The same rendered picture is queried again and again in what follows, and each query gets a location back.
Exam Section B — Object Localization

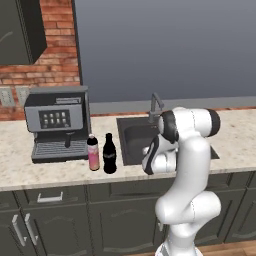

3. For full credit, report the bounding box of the dark grey sink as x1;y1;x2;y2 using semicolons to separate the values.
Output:
115;115;221;167

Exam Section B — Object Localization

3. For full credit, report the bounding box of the grey sink tap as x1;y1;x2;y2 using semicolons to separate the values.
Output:
147;92;166;125

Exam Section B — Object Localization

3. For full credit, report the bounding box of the black cola bottle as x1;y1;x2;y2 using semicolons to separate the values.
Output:
102;132;118;175

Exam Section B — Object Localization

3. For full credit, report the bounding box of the pink bottle with black cap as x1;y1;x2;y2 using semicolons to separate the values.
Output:
86;133;101;172

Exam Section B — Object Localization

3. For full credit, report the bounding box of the dark grey panel under sink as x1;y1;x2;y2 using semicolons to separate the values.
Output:
86;177;177;202

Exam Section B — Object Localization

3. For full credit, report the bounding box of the grey coffee machine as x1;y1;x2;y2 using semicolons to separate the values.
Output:
23;85;92;165

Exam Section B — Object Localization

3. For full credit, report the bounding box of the dark grey drawer front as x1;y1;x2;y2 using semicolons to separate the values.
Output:
205;172;252;194
247;170;256;190
0;190;20;212
14;185;88;210

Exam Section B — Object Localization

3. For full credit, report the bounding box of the grey window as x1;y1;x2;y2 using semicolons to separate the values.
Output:
71;0;256;115

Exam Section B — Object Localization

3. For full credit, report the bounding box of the dark grey cupboard door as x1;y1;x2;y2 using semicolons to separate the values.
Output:
20;203;94;256
0;207;26;256
194;188;248;245
225;186;256;244
87;195;168;256

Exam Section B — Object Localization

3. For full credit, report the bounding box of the silver drawer handle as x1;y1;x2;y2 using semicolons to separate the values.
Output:
36;191;65;204

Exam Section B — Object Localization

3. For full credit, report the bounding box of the grey wall socket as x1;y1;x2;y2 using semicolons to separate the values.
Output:
15;86;31;108
0;86;16;108

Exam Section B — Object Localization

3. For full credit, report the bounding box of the silver cupboard door handle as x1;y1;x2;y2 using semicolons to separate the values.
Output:
23;212;40;246
11;213;28;247

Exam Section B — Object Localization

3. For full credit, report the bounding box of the dark wall cupboard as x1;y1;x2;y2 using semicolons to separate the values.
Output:
0;0;48;66

